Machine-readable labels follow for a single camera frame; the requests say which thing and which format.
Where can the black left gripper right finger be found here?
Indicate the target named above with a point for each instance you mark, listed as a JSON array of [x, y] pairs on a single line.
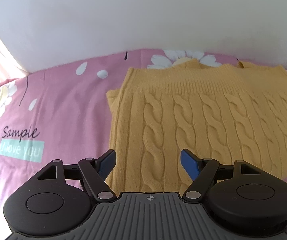
[[241, 198]]

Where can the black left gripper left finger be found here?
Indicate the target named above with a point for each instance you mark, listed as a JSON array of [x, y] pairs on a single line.
[[60, 197]]

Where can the mustard cable-knit cardigan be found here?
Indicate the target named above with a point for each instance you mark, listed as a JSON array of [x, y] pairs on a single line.
[[226, 113]]

